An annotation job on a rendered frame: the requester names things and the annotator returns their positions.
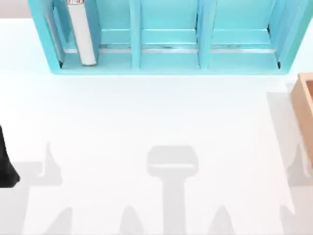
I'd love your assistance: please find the light blue rack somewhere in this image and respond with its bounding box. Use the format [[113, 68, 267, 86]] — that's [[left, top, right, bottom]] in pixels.
[[27, 0, 313, 76]]

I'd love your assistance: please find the white book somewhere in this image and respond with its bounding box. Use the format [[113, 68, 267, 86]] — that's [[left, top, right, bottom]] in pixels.
[[67, 0, 98, 66]]

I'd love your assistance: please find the salmon-coloured shallow box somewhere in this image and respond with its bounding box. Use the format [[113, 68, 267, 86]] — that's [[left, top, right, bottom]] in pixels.
[[291, 72, 313, 169]]

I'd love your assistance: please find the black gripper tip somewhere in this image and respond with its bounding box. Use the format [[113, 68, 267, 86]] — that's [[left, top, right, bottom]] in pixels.
[[0, 125, 21, 189]]

